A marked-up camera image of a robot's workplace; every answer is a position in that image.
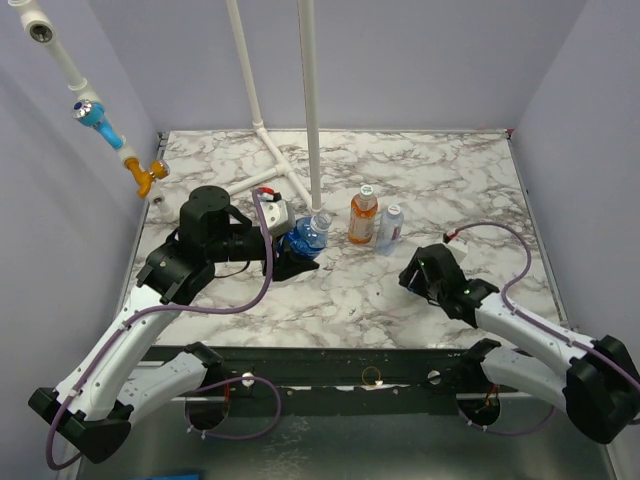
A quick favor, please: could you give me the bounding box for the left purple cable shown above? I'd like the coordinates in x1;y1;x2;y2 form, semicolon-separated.
44;187;282;471

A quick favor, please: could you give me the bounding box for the purple cable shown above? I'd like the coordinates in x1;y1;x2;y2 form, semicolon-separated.
44;187;282;471
442;222;640;436

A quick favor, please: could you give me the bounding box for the blue object at bottom edge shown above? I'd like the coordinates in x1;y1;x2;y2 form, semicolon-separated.
166;472;201;480

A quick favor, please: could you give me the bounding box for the blue plastic faucet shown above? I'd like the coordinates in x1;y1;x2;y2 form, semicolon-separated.
71;99;124;150

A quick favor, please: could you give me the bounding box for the white PVC pipe frame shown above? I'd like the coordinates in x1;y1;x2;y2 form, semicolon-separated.
12;0;314;224

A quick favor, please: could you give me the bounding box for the yellow plastic faucet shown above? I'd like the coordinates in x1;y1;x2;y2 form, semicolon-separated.
124;157;170;199

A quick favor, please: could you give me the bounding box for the orange tea bottle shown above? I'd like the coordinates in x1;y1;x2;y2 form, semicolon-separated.
348;184;378;244

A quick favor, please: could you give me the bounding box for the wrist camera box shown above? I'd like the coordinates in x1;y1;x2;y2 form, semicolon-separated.
444;239;469;263
260;199;296;238

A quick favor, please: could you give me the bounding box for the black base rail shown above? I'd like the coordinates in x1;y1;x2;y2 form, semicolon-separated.
206;347;492;418

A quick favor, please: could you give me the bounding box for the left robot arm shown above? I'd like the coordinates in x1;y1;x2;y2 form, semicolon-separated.
28;186;300;471

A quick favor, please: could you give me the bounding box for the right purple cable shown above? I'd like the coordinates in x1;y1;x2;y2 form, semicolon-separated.
442;222;640;436

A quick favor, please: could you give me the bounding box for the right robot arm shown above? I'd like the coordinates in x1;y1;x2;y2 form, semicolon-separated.
399;244;639;444

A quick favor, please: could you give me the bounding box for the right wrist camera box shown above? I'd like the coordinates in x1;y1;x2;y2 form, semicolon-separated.
444;239;469;263

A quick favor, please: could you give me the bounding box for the white vertical pole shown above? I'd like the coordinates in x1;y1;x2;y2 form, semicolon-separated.
297;0;322;212

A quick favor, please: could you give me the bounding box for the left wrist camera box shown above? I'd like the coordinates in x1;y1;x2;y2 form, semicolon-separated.
260;199;296;238

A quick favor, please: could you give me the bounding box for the blue label Pocari bottle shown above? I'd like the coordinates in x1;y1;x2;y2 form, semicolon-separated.
285;210;332;260

